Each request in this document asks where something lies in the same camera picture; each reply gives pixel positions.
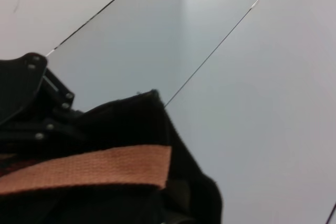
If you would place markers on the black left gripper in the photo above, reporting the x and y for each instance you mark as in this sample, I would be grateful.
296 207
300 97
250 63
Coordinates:
18 85

